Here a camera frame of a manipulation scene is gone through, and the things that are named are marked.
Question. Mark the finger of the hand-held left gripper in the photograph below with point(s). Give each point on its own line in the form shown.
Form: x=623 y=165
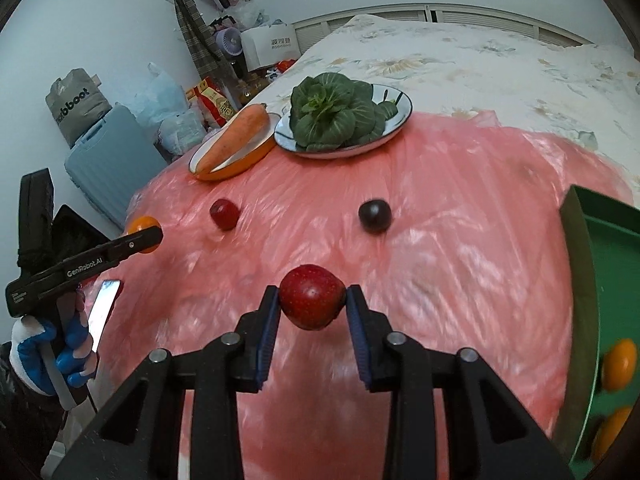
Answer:
x=137 y=241

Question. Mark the red plastic bag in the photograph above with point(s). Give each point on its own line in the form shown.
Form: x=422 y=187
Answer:
x=285 y=66

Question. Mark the carrot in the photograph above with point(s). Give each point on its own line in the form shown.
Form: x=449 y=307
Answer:
x=235 y=137

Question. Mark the yellow oil bottle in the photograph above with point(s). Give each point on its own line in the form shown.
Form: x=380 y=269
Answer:
x=243 y=92
x=257 y=85

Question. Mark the green tray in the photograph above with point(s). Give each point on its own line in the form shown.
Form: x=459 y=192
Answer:
x=615 y=270

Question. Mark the orange plate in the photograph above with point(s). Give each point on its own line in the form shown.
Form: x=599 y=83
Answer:
x=240 y=162

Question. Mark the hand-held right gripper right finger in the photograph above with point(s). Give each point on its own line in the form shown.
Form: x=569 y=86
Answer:
x=357 y=340

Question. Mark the green bok choy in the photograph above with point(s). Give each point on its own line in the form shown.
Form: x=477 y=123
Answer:
x=330 y=115

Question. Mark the dark purple plum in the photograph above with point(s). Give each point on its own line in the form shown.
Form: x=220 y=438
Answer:
x=375 y=216

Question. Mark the person's left hand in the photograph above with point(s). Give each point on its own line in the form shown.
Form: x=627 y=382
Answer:
x=30 y=345

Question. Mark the floral bed cover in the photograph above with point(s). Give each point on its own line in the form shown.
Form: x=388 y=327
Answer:
x=475 y=65

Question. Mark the pale blue plastic bag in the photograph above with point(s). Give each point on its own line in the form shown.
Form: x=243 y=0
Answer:
x=160 y=95
x=182 y=132

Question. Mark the pink plastic sheet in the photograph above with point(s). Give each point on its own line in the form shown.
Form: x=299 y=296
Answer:
x=450 y=285

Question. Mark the clear plastic bag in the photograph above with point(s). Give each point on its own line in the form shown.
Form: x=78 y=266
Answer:
x=245 y=7

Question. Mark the red apple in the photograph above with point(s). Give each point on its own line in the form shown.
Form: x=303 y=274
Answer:
x=223 y=213
x=312 y=297

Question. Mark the grey shopping bag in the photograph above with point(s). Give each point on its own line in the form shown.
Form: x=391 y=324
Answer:
x=75 y=105

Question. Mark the plaid scarf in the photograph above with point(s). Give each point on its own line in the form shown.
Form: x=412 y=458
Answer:
x=195 y=35

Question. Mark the light blue suitcase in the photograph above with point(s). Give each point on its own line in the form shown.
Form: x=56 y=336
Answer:
x=110 y=160

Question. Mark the black smartphone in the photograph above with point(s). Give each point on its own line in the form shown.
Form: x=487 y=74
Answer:
x=102 y=310

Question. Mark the orange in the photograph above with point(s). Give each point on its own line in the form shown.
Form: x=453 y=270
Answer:
x=144 y=223
x=618 y=364
x=610 y=432

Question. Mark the person's left forearm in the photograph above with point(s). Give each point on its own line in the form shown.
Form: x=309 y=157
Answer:
x=25 y=420

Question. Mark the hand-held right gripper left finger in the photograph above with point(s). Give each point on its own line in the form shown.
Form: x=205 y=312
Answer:
x=270 y=340

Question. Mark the blue-rimmed white plate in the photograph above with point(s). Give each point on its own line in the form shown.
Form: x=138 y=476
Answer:
x=320 y=152

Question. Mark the orange rice bag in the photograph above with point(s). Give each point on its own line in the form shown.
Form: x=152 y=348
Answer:
x=212 y=102

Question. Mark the white paper bag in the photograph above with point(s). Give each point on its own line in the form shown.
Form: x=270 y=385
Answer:
x=270 y=45

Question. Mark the purple fan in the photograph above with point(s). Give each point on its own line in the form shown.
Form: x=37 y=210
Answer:
x=230 y=42

